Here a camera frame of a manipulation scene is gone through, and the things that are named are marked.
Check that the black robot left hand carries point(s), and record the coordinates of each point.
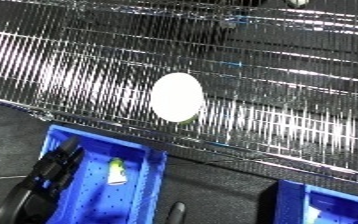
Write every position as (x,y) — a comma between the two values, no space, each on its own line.
(39,186)

